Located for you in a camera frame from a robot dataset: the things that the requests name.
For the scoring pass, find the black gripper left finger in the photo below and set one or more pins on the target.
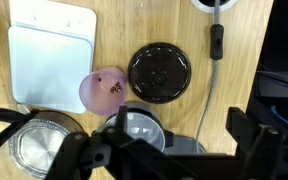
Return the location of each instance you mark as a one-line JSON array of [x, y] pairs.
[[84, 150]]

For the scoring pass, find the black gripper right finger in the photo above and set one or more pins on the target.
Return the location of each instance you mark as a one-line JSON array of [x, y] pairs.
[[267, 146]]

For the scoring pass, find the black glass lid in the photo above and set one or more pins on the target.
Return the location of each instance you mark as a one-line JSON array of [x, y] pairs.
[[159, 72]]

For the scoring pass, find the purple plastic cup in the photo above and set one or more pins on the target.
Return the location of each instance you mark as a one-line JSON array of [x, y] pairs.
[[102, 95]]

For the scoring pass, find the stainless steel pot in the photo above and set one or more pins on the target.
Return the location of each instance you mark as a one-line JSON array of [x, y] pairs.
[[144, 128]]

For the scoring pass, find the white square tray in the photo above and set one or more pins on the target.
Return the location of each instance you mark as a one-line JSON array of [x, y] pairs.
[[50, 60]]

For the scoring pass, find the white table grommet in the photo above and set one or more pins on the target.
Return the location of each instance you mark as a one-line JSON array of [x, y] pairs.
[[204, 7]]

